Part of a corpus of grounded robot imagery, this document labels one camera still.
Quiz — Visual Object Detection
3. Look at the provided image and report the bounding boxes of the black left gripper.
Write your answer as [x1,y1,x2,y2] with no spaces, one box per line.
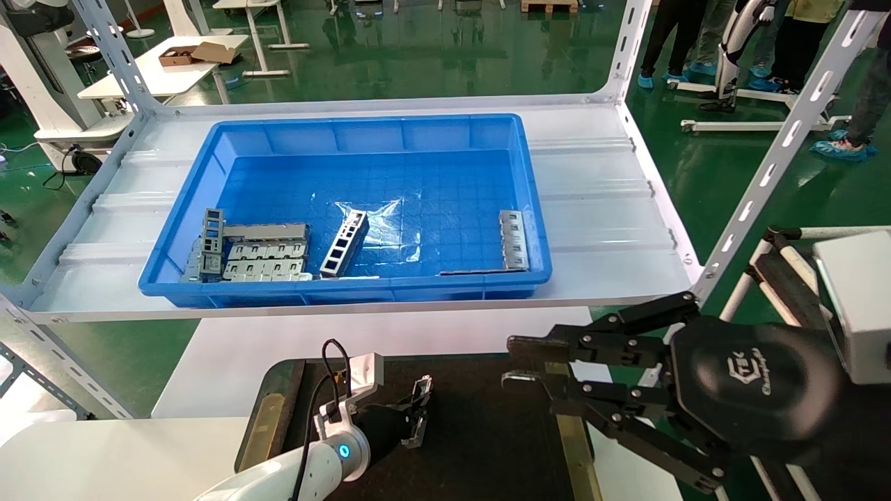
[358,398,425,453]

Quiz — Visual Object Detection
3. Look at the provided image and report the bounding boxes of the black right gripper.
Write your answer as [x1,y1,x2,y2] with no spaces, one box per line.
[501,291,846,495]

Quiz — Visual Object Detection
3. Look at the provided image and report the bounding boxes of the plain grey metal cover part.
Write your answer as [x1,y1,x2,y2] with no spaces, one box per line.
[223,223,310,242]

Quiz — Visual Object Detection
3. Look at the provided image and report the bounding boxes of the white slotted metal shelf rack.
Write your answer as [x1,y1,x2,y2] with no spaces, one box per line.
[0,0,871,422]

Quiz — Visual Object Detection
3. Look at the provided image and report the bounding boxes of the clear plastic film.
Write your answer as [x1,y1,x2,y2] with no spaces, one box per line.
[334,198,422,264]

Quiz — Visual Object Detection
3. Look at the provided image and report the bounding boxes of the white tube stand black pads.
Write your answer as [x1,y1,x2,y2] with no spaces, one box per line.
[717,224,891,501]

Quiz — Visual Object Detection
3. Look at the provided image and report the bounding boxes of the blue plastic bin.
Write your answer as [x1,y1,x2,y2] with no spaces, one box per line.
[138,113,554,309]

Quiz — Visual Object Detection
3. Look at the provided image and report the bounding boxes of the person in black trousers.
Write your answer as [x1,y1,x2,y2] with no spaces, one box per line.
[637,0,697,89]

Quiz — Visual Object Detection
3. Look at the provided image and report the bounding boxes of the white black humanoid robot leg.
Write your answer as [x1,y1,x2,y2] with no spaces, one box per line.
[698,0,777,113]

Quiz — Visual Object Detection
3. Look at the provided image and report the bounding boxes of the person in dark grey trousers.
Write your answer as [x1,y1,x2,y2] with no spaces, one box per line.
[811,42,891,162]

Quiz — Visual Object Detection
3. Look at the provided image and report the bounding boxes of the person in yellow top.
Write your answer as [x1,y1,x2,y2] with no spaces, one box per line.
[748,0,843,95]

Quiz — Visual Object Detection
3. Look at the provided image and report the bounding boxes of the white table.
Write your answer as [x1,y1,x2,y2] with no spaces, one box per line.
[77,33,251,102]
[212,0,310,77]

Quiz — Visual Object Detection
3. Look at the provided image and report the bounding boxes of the brown cardboard sheet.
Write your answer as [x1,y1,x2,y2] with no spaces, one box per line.
[191,40,241,65]

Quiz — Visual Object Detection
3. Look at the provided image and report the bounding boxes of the open brown cardboard box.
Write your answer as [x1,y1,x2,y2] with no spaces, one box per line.
[159,45,203,67]

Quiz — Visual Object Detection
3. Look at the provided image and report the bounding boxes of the white round base stand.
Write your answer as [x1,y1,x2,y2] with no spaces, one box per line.
[124,0,157,39]

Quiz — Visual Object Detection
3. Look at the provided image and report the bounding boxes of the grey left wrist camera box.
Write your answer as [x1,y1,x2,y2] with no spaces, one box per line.
[317,351,385,436]

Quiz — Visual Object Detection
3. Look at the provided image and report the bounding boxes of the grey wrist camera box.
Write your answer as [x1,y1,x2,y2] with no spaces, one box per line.
[317,351,385,436]
[813,231,891,385]

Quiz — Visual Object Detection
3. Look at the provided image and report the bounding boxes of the black container with brass handles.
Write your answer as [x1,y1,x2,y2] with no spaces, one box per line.
[233,353,606,501]

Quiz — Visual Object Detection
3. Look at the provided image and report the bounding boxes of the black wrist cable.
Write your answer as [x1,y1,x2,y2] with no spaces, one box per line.
[292,339,352,501]

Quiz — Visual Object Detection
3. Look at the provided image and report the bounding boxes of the metal bracket with square cutouts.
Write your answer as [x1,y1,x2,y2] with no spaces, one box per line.
[221,257,314,282]
[499,209,531,271]
[226,240,309,262]

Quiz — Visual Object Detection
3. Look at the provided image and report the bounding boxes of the metal ladder frame part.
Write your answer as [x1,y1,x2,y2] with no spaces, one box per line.
[200,207,226,279]
[319,210,370,279]

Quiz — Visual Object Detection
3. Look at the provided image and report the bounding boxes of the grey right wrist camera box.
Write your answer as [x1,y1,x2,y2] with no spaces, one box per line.
[813,231,891,385]

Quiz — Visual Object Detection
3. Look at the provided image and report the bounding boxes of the white floor stand frame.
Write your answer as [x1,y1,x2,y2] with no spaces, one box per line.
[667,78,853,134]

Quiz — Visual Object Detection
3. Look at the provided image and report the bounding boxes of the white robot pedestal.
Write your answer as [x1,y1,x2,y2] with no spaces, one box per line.
[0,0,136,171]

